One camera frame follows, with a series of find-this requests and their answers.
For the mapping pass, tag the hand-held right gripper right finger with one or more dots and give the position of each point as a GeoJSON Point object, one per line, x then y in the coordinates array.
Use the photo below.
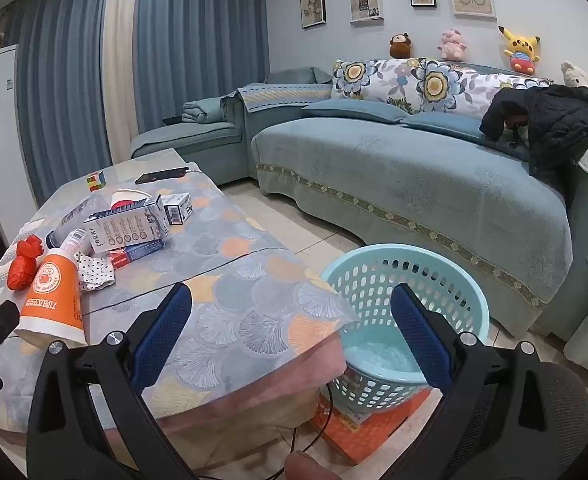
{"type": "Point", "coordinates": [418, 335]}

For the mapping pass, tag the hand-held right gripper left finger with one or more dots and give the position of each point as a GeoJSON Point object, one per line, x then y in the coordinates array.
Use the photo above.
{"type": "Point", "coordinates": [161, 335]}

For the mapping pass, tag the orange paper cup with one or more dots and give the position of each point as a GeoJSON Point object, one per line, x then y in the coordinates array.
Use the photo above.
{"type": "Point", "coordinates": [49, 295]}

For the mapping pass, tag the red plastic wrapper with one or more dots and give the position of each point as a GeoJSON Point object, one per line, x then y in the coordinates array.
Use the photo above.
{"type": "Point", "coordinates": [23, 265]}

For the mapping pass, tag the light blue plastic basket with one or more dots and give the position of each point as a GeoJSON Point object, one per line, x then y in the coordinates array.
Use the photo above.
{"type": "Point", "coordinates": [373, 270]}

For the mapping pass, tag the white polka dot cloth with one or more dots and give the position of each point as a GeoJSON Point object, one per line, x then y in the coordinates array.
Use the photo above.
{"type": "Point", "coordinates": [94, 271]}

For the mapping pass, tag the small white pink-label bottle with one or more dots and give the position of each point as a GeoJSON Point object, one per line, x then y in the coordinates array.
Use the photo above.
{"type": "Point", "coordinates": [74, 241]}

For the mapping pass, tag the clear plastic bottle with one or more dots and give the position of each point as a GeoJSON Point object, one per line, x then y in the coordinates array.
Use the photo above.
{"type": "Point", "coordinates": [76, 216]}

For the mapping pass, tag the person's right hand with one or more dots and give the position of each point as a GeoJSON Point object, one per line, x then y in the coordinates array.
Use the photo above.
{"type": "Point", "coordinates": [309, 469]}

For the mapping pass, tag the red blue flat box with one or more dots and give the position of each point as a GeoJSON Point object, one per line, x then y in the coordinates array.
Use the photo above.
{"type": "Point", "coordinates": [139, 251]}

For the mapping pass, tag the orange cardboard box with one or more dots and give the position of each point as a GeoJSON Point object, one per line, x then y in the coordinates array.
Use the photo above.
{"type": "Point", "coordinates": [373, 435]}

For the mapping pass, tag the white grey carton box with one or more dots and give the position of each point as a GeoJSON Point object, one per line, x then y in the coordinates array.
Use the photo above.
{"type": "Point", "coordinates": [126, 227]}

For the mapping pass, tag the small white barcode box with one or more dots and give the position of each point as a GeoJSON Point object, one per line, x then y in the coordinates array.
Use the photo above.
{"type": "Point", "coordinates": [178, 208]}

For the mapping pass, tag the red white paper cup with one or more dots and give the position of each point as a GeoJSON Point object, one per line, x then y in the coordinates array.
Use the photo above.
{"type": "Point", "coordinates": [126, 195]}

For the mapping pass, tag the black smartphone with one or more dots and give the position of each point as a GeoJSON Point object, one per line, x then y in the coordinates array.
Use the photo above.
{"type": "Point", "coordinates": [161, 175]}

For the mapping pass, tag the teal fabric sofa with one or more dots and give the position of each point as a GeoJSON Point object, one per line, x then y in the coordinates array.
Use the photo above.
{"type": "Point", "coordinates": [373, 175]}

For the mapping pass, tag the colourful puzzle cube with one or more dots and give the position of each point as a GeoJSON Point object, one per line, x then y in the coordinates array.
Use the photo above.
{"type": "Point", "coordinates": [95, 181]}

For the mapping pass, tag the white standing air conditioner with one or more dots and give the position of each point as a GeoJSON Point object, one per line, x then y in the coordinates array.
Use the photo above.
{"type": "Point", "coordinates": [1, 150]}

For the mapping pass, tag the black mesh office chair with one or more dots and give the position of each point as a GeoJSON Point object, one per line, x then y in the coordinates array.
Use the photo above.
{"type": "Point", "coordinates": [573, 410]}

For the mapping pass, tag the teal cushion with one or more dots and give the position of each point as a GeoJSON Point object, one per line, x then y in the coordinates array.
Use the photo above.
{"type": "Point", "coordinates": [448, 125]}
{"type": "Point", "coordinates": [353, 110]}

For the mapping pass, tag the black flat device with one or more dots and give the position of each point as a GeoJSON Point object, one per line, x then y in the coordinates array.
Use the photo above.
{"type": "Point", "coordinates": [173, 120]}

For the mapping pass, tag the folded teal blanket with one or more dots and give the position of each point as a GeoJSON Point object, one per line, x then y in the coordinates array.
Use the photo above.
{"type": "Point", "coordinates": [201, 110]}

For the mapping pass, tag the blue curtain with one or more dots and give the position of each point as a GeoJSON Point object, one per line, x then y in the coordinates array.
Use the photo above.
{"type": "Point", "coordinates": [59, 85]}
{"type": "Point", "coordinates": [199, 35]}

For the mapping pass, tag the black jacket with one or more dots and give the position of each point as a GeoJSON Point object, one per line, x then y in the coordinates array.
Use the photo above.
{"type": "Point", "coordinates": [553, 120]}

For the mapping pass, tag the cream curtain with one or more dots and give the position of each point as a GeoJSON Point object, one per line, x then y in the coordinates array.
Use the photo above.
{"type": "Point", "coordinates": [121, 60]}

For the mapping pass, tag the brown monkey plush toy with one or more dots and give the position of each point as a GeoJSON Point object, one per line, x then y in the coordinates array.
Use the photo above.
{"type": "Point", "coordinates": [401, 46]}

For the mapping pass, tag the pink plush toy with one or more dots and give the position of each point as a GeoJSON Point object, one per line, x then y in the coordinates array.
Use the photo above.
{"type": "Point", "coordinates": [452, 46]}

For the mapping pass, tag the yellow plush toy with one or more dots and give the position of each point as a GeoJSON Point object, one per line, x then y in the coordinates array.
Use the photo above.
{"type": "Point", "coordinates": [521, 52]}

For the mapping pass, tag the white plush bear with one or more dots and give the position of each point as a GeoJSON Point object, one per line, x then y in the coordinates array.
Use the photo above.
{"type": "Point", "coordinates": [576, 77]}

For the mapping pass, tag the collage canvas picture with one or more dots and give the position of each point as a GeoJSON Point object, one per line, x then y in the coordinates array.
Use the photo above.
{"type": "Point", "coordinates": [366, 5]}

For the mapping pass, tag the black framed tall picture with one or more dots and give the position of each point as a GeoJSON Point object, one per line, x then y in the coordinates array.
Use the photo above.
{"type": "Point", "coordinates": [313, 6]}

